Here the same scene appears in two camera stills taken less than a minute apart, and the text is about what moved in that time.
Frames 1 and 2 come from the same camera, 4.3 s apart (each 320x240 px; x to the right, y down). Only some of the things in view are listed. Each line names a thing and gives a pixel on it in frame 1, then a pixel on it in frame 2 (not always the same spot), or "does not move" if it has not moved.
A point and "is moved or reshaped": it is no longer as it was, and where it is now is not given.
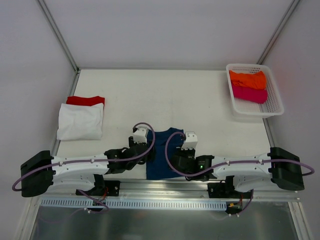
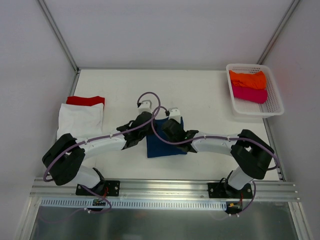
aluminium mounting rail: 165,189 does not move
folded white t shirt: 77,122 does not move
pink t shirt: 257,95 does not move
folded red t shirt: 85,101 does not move
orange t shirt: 256,80 does not move
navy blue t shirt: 158,167 is moved or reshaped
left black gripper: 144,153 to 146,119
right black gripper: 178,160 to 169,126
